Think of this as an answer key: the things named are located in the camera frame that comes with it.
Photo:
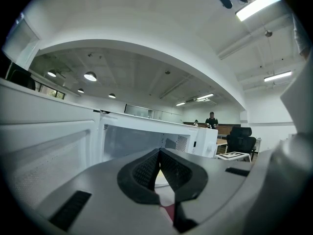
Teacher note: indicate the rectangular ceiling light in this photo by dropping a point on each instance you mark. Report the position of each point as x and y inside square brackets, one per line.
[259, 7]
[180, 104]
[278, 76]
[205, 96]

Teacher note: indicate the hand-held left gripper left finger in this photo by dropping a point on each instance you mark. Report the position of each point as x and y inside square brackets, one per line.
[110, 192]

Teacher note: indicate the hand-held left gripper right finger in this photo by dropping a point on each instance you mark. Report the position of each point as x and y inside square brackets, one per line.
[215, 185]

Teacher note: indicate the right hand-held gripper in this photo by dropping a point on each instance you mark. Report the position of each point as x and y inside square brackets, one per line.
[233, 155]

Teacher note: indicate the large black screen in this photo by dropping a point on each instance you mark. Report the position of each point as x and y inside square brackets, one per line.
[22, 79]

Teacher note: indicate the window with green view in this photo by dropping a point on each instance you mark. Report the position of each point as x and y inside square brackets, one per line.
[51, 92]

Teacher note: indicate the round pendant lamp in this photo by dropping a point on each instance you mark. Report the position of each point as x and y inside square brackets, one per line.
[112, 96]
[80, 91]
[52, 74]
[90, 77]

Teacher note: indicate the glass wall panel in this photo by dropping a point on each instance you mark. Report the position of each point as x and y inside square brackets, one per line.
[137, 110]

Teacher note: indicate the white microwave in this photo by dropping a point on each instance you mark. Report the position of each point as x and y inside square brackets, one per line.
[49, 111]

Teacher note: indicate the person's grey shirt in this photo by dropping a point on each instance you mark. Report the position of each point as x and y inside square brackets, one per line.
[302, 38]

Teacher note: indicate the small ceiling dome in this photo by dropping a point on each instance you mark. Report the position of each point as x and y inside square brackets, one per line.
[268, 33]

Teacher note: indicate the wooden desk white legs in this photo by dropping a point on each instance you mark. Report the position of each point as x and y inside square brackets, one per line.
[221, 142]

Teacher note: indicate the black office chair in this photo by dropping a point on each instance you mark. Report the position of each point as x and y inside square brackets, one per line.
[240, 141]

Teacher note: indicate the red white checkered tablecloth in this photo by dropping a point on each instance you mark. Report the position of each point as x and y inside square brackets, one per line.
[168, 210]

